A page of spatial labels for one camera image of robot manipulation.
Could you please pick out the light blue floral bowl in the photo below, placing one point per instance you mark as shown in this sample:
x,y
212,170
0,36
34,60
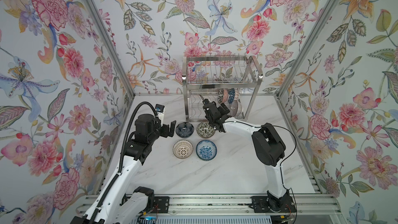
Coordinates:
x,y
206,150

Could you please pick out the blue triangle pattern bowl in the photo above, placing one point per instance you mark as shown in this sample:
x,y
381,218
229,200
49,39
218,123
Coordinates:
x,y
231,95

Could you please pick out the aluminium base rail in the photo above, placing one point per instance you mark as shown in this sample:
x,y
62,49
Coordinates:
x,y
303,204

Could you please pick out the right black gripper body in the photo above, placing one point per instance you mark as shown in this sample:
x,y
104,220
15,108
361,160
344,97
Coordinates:
x,y
222,112

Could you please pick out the right aluminium corner post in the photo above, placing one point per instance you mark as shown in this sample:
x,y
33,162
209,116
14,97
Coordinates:
x,y
312,37

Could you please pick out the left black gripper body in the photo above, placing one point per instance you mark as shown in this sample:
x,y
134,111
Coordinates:
x,y
155,135

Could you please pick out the aluminium corner post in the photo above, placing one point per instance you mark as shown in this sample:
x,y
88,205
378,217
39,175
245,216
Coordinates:
x,y
107,41
312,37

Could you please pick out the steel two-tier dish rack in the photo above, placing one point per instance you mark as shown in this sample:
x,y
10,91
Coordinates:
x,y
203,76

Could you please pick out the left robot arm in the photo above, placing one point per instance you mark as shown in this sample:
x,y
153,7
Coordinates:
x,y
113,206

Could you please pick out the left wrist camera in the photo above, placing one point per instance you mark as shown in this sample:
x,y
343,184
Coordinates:
x,y
160,109

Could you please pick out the white lattice bowl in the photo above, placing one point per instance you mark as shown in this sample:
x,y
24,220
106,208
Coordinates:
x,y
182,149

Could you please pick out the left aluminium corner post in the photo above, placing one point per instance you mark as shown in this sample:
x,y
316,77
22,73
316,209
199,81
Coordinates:
x,y
107,41

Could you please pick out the purple striped bowl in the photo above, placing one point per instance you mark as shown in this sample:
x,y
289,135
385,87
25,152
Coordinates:
x,y
236,108

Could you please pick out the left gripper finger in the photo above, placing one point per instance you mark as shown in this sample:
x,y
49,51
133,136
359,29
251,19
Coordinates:
x,y
172,128
164,131

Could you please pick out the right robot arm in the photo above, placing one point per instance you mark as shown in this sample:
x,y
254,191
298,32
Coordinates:
x,y
270,151

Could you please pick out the dark navy petal bowl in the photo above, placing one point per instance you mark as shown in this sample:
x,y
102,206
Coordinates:
x,y
184,129

